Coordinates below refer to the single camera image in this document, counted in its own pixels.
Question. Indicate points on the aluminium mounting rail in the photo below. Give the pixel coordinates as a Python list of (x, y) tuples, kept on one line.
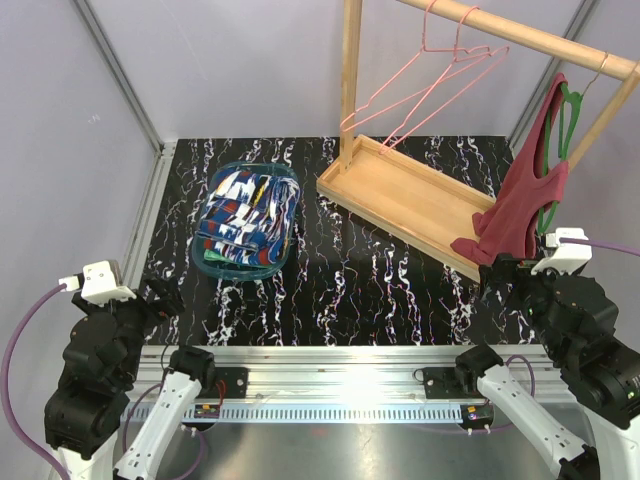
[(349, 384)]

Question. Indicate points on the green tie-dye trousers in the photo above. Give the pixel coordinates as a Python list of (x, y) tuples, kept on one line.
[(213, 256)]

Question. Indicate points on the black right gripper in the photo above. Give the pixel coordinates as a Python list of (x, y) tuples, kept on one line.
[(502, 268)]

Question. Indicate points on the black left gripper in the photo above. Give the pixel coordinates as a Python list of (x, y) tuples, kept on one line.
[(169, 301)]

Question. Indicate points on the maroon tank top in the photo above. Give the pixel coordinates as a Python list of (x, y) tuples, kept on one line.
[(509, 225)]

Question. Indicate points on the green hanger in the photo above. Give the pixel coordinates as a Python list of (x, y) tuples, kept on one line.
[(569, 112)]

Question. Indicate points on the teal plastic basket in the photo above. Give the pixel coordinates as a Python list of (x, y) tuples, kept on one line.
[(227, 271)]

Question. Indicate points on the blue patterned trousers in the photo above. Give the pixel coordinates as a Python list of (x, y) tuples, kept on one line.
[(248, 215)]

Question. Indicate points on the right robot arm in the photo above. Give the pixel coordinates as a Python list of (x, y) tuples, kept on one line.
[(608, 386)]

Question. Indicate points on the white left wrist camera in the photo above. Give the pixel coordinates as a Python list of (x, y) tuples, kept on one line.
[(99, 283)]

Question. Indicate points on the wooden clothes rack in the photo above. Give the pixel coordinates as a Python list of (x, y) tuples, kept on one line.
[(424, 207)]

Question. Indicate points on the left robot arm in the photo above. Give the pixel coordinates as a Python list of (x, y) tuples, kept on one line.
[(82, 419)]

